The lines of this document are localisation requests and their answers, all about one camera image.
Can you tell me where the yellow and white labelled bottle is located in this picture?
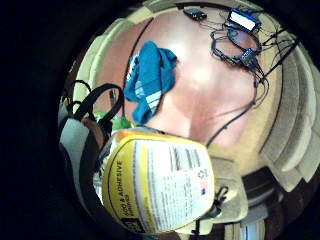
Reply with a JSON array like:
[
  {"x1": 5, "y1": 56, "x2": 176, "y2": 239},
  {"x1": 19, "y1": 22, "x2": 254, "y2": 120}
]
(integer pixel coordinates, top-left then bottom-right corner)
[{"x1": 101, "y1": 128, "x2": 217, "y2": 236}]

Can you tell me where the green object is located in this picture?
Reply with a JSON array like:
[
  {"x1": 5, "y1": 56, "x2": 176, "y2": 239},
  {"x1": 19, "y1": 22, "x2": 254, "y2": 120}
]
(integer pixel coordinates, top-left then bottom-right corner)
[{"x1": 95, "y1": 111, "x2": 136, "y2": 132}]

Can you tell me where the blue cloth with white stripes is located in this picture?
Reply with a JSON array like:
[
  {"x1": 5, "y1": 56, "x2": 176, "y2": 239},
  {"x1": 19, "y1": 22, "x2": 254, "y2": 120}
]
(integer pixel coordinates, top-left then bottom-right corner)
[{"x1": 123, "y1": 40, "x2": 179, "y2": 126}]

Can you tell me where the beige cushioned seat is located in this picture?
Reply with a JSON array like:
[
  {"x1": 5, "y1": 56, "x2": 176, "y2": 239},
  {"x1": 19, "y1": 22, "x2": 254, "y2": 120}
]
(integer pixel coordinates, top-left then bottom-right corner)
[{"x1": 196, "y1": 155, "x2": 250, "y2": 234}]

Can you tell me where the small black device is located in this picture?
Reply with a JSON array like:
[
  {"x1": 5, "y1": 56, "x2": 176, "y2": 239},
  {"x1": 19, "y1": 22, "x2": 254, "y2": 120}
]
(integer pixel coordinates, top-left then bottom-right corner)
[{"x1": 182, "y1": 7, "x2": 208, "y2": 22}]

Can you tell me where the small black hub box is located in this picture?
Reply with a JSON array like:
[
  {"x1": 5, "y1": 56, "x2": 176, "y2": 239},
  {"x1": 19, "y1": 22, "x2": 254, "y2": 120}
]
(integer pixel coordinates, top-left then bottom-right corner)
[{"x1": 239, "y1": 47, "x2": 258, "y2": 66}]

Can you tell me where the black device with lit screen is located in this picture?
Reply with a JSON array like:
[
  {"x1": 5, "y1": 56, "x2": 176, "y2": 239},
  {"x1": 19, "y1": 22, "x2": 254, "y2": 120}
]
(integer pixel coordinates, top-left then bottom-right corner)
[{"x1": 225, "y1": 7, "x2": 263, "y2": 34}]

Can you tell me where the thin black cable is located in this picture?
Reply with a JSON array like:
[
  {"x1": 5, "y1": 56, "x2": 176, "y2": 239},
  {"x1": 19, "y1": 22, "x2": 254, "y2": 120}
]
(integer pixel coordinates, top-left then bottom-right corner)
[{"x1": 121, "y1": 17, "x2": 155, "y2": 117}]

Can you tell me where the long black cable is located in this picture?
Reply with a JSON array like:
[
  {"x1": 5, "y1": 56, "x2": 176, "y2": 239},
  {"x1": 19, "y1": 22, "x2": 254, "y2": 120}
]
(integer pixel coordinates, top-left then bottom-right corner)
[{"x1": 205, "y1": 79, "x2": 268, "y2": 148}]

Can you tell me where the coiled black cable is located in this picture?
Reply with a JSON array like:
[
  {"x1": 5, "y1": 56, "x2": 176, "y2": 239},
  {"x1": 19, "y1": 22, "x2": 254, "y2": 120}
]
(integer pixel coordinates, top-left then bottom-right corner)
[{"x1": 209, "y1": 27, "x2": 264, "y2": 70}]

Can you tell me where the bundle of black cables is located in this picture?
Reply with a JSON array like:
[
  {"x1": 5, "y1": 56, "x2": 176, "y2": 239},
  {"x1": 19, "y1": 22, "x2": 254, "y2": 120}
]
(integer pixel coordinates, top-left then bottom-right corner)
[{"x1": 256, "y1": 26, "x2": 300, "y2": 85}]

